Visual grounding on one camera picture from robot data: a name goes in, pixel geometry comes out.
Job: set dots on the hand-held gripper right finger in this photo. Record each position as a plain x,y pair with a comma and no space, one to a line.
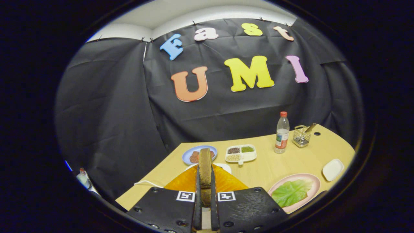
214,210

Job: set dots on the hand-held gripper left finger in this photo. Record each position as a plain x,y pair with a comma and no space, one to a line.
198,210

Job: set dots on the brown bread slice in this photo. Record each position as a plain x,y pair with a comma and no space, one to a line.
205,168

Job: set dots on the green lettuce leaf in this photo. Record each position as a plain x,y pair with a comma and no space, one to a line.
291,192

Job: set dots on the white toaster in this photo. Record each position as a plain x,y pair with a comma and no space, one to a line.
225,167

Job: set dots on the reddish meat slices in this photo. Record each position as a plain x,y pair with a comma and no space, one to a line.
194,157

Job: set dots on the blue round plate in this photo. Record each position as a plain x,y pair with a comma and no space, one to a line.
186,155

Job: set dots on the white compartment seasoning dish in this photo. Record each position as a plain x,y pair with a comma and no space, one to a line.
249,157

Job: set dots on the clear red-capped water bottle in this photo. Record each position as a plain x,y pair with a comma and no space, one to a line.
282,136

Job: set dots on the pink round plate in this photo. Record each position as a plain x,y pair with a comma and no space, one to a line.
315,186

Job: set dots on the small white plastic object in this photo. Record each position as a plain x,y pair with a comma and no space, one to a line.
84,179

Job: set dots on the white rounded square plate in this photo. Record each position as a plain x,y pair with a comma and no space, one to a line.
333,170

